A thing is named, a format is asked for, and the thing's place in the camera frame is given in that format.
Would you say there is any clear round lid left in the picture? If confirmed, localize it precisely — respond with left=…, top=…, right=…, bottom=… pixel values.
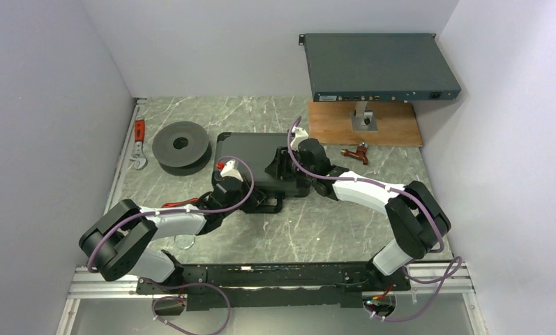
left=173, top=235, right=196, bottom=250

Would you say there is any red black utility knife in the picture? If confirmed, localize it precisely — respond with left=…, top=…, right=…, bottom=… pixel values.
left=160, top=198, right=199, bottom=208

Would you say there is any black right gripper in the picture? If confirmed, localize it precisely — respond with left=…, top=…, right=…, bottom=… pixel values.
left=266, top=150, right=315, bottom=185

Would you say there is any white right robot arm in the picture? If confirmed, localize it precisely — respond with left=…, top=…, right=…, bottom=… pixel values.
left=265, top=120, right=451, bottom=290

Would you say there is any red adjustable wrench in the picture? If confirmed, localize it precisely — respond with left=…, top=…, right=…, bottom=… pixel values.
left=130, top=104, right=148, bottom=170

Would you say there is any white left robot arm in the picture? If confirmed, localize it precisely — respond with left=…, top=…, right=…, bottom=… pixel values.
left=79, top=156, right=255, bottom=293

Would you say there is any wooden base board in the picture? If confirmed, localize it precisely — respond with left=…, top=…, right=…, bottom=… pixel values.
left=308, top=101, right=423, bottom=147

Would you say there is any brass red valve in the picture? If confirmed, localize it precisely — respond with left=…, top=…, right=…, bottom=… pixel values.
left=340, top=142, right=369, bottom=165

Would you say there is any metal device stand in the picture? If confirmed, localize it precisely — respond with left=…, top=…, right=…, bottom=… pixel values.
left=350, top=101, right=377, bottom=132

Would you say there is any black poker set case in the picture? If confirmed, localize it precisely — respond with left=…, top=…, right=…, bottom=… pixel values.
left=215, top=132, right=311, bottom=214

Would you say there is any black filament spool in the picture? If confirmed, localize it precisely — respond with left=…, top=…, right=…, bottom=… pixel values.
left=152, top=121, right=213, bottom=176

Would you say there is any grey rack network device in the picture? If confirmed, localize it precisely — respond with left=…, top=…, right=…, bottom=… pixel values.
left=299, top=33, right=461, bottom=103

